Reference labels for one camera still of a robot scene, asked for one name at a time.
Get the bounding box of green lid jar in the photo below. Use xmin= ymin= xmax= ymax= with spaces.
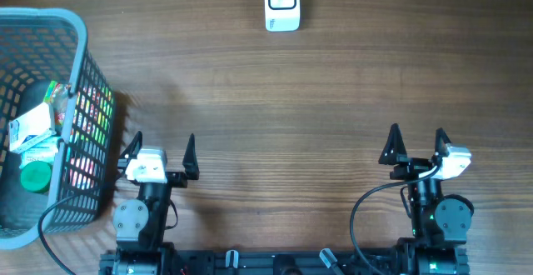
xmin=20 ymin=161 xmax=52 ymax=193

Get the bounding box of grey plastic mesh basket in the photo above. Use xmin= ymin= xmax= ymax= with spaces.
xmin=1 ymin=7 xmax=116 ymax=250

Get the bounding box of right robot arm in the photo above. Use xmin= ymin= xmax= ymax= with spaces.
xmin=378 ymin=123 xmax=475 ymax=275

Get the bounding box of colourful gummy candy bag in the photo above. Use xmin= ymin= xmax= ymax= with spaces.
xmin=43 ymin=81 xmax=70 ymax=132

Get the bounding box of teal tissue packet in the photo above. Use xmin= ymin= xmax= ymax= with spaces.
xmin=19 ymin=136 xmax=59 ymax=169

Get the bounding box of orange white snack packet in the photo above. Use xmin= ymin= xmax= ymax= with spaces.
xmin=68 ymin=157 xmax=95 ymax=190

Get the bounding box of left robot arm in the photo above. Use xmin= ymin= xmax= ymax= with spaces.
xmin=99 ymin=132 xmax=200 ymax=275

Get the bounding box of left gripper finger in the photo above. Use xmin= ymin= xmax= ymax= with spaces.
xmin=182 ymin=133 xmax=200 ymax=180
xmin=119 ymin=131 xmax=142 ymax=161

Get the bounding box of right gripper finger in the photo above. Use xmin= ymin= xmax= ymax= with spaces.
xmin=378 ymin=123 xmax=408 ymax=165
xmin=435 ymin=127 xmax=451 ymax=157

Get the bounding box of white barcode scanner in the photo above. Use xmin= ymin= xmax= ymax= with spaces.
xmin=264 ymin=0 xmax=301 ymax=32

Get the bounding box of white blue carton box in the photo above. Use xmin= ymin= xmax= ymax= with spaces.
xmin=8 ymin=102 xmax=57 ymax=154

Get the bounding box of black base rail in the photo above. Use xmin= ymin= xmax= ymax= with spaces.
xmin=98 ymin=247 xmax=471 ymax=275

